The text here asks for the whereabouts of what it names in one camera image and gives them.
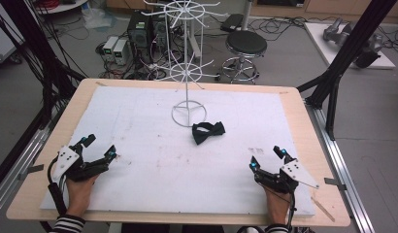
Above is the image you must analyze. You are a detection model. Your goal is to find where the white wire display rack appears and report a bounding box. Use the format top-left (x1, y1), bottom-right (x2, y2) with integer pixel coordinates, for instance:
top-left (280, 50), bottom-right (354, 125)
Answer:
top-left (141, 0), bottom-right (228, 128)

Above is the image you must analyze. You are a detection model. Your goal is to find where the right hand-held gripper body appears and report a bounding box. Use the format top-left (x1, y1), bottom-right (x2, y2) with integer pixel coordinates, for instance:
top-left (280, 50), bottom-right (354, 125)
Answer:
top-left (253, 156), bottom-right (320, 195)

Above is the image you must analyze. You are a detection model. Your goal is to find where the white foam mat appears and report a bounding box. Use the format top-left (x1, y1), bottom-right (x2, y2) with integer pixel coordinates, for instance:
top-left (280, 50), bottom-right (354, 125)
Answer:
top-left (39, 84), bottom-right (317, 217)

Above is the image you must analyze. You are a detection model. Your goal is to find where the black bow tie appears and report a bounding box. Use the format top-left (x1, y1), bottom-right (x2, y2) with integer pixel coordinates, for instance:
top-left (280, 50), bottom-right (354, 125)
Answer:
top-left (191, 120), bottom-right (227, 146)

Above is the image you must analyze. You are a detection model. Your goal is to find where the flat black device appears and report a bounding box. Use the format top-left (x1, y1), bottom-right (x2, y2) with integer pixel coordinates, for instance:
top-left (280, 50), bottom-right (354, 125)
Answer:
top-left (219, 13), bottom-right (245, 33)

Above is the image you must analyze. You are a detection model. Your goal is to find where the person's left hand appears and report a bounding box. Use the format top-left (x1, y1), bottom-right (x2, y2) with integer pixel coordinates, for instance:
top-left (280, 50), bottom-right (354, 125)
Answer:
top-left (65, 174), bottom-right (100, 218)

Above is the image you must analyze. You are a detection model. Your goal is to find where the aluminium rail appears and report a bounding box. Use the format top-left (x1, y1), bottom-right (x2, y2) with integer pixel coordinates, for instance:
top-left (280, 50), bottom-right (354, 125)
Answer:
top-left (304, 98), bottom-right (377, 233)
top-left (0, 108), bottom-right (69, 218)

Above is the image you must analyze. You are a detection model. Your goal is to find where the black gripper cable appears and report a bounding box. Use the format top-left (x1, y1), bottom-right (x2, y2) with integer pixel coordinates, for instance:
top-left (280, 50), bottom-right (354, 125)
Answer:
top-left (47, 155), bottom-right (69, 217)
top-left (285, 191), bottom-right (299, 231)

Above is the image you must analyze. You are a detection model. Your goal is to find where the white stand pole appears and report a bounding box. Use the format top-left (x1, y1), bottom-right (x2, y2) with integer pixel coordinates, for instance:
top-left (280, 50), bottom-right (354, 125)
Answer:
top-left (240, 0), bottom-right (254, 32)

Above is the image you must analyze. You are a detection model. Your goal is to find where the grey metal clamp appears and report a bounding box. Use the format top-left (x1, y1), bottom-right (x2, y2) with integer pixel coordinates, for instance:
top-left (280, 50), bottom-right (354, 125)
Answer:
top-left (18, 163), bottom-right (46, 182)
top-left (323, 177), bottom-right (348, 191)

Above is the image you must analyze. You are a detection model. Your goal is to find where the person's right hand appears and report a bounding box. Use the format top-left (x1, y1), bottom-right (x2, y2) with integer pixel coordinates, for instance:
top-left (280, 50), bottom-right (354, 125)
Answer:
top-left (262, 185), bottom-right (292, 226)

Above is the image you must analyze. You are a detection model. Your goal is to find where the thin wooden stick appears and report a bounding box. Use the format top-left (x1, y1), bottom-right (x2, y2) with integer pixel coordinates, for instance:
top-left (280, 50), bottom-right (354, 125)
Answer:
top-left (310, 195), bottom-right (336, 223)

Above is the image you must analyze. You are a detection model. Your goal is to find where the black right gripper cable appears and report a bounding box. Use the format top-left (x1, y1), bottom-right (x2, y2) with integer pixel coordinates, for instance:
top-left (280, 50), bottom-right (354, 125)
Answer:
top-left (285, 191), bottom-right (299, 231)

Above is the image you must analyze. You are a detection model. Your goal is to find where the grey power supply unit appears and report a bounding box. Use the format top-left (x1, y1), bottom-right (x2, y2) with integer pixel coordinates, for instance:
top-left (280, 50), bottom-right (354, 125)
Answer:
top-left (102, 35), bottom-right (120, 62)
top-left (113, 39), bottom-right (129, 66)

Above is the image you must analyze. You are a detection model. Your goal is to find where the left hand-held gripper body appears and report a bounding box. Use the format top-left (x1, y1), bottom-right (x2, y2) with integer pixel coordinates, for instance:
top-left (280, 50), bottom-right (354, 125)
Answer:
top-left (51, 143), bottom-right (110, 183)

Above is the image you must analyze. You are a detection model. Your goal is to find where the black computer tower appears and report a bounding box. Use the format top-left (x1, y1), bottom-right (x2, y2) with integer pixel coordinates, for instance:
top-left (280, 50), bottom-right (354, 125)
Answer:
top-left (126, 11), bottom-right (153, 63)

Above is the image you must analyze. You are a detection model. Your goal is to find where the black metal frame post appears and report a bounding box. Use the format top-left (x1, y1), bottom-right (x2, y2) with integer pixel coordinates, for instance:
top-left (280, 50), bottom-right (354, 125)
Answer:
top-left (296, 0), bottom-right (398, 141)

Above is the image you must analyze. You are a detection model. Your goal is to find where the white platform board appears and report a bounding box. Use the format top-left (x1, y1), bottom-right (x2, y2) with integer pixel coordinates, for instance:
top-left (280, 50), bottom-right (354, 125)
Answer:
top-left (303, 21), bottom-right (397, 70)

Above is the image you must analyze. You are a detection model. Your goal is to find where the black round stool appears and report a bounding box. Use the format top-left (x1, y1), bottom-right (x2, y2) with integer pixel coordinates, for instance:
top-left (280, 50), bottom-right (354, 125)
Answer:
top-left (219, 29), bottom-right (269, 85)

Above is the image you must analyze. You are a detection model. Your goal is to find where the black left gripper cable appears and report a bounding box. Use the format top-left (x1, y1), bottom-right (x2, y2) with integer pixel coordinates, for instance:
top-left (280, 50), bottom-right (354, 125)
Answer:
top-left (47, 155), bottom-right (69, 217)

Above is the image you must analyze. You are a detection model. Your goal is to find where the clear plastic bag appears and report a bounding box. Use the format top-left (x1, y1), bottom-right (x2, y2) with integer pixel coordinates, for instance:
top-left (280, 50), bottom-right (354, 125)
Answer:
top-left (81, 5), bottom-right (117, 31)

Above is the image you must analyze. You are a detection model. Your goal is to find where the black frame post with cables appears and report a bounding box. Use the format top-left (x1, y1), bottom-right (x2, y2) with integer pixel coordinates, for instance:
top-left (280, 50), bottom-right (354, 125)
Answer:
top-left (0, 0), bottom-right (86, 130)

